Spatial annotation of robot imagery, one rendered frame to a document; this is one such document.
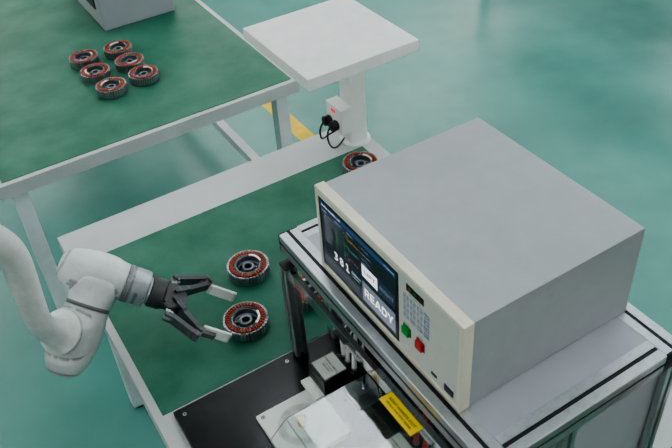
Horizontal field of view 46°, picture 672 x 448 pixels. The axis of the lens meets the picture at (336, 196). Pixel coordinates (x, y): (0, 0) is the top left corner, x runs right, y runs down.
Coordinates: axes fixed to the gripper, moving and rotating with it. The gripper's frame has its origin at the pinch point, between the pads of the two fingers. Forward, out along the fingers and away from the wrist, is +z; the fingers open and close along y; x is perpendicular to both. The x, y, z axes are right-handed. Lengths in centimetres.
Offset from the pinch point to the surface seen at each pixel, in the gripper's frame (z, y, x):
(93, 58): -57, -140, -34
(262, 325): 7.9, 2.9, 3.5
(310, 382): 14.2, 28.6, 18.4
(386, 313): 14, 37, 52
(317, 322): 20.9, -0.2, 7.2
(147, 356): -14.7, 8.1, -13.4
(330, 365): 16.0, 27.7, 24.1
